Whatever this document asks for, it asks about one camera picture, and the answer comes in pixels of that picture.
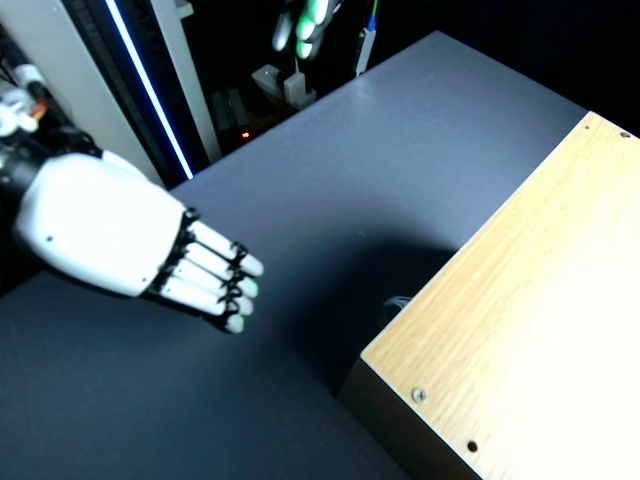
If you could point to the wide white frame post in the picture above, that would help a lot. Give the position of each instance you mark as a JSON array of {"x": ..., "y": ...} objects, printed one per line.
[{"x": 65, "y": 60}]

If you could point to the light wooden cabinet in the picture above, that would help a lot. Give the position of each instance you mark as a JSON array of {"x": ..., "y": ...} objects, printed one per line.
[{"x": 525, "y": 310}]

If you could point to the white plug adapter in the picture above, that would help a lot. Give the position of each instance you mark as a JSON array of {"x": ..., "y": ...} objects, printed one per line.
[{"x": 295, "y": 85}]

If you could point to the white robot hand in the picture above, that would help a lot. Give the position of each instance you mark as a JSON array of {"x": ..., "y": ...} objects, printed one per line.
[
  {"x": 307, "y": 25},
  {"x": 100, "y": 225}
]

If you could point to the narrow white frame post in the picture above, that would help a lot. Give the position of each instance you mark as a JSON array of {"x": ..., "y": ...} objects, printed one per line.
[{"x": 185, "y": 65}]

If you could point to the black power box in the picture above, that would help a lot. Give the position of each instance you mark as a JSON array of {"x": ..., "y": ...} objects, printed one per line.
[{"x": 230, "y": 110}]

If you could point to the blue LED light strip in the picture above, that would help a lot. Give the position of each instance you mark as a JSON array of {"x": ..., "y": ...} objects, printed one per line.
[{"x": 150, "y": 95}]

